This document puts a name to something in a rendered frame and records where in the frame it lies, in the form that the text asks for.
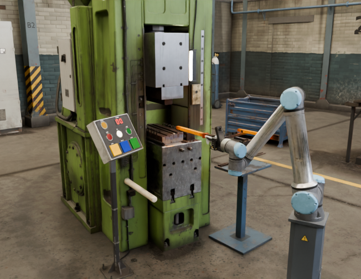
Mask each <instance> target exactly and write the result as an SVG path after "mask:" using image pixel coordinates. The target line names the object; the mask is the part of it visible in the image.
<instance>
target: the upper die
mask: <svg viewBox="0 0 361 279"><path fill-rule="evenodd" d="M146 96H147V97H152V98H155V99H160V100H168V99H180V98H183V86H172V87H157V88H155V87H149V86H146Z"/></svg>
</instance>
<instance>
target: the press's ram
mask: <svg viewBox="0 0 361 279"><path fill-rule="evenodd" d="M188 66H189V33H145V73H146V86H149V87H155V88H157V87H172V86H188Z"/></svg>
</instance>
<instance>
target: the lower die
mask: <svg viewBox="0 0 361 279"><path fill-rule="evenodd" d="M150 124H154V123H149V124H147V127H148V128H147V129H146V132H147V136H148V129H149V127H151V128H154V129H155V132H154V136H153V131H154V129H153V130H152V138H155V139H157V140H158V141H161V142H163V143H164V144H170V143H171V142H172V143H177V142H181V141H183V132H181V131H178V130H175V129H172V128H169V127H166V126H163V125H160V124H157V123H156V124H155V125H158V126H161V127H164V128H167V129H169V130H172V131H175V132H177V134H174V133H173V132H170V131H167V130H164V129H162V128H159V127H156V126H153V125H150ZM151 128H150V130H149V136H150V137H151ZM156 130H158V132H157V131H156ZM156 132H157V137H156ZM160 132H161V134H160Z"/></svg>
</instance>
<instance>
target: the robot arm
mask: <svg viewBox="0 0 361 279"><path fill-rule="evenodd" d="M305 97H306V94H305V92H304V90H303V89H302V88H300V87H298V86H294V87H291V88H289V89H286V90H285V91H284V92H283V93H282V94H281V97H280V103H281V105H280V106H279V107H278V108H277V109H276V111H275V112H274V113H273V114H272V115H271V117H270V118H269V119H268V120H267V121H266V123H265V124H264V125H263V126H262V128H261V129H260V130H259V132H258V133H257V134H256V135H255V136H254V138H253V139H252V140H251V141H250V142H249V144H248V145H247V146H245V145H244V144H242V143H240V142H236V141H233V140H230V139H228V138H226V139H225V137H224V133H223V128H222V126H216V127H215V131H216V136H215V137H210V136H207V135H205V138H206V142H207V144H209V142H211V143H212V145H211V146H210V149H212V147H213V149H212V150H215V151H220V152H226V153H228V154H229V166H228V174H230V175H232V176H241V175H242V170H243V169H244V168H245V167H247V166H248V165H249V164H250V162H251V161H252V160H253V159H254V157H255V156H256V155H257V153H258V152H259V151H260V149H262V147H263V146H264V145H265V144H266V142H267V141H268V140H269V139H270V138H271V137H272V135H273V134H274V133H275V132H276V131H277V130H278V128H279V127H280V126H281V125H282V124H283V123H284V121H286V128H287V136H288V143H289V148H290V155H291V163H292V170H293V178H294V182H293V183H292V184H291V187H292V195H293V196H292V198H291V205H292V207H293V208H294V216H295V217H297V218H299V219H301V220H304V221H309V222H319V221H322V220H324V217H325V214H324V210H323V206H322V204H323V193H324V184H325V182H324V178H323V177H321V176H319V175H315V174H313V173H312V165H311V156H310V149H309V144H308V136H307V128H306V120H305V112H304V110H305V108H304V103H303V102H304V100H305Z"/></svg>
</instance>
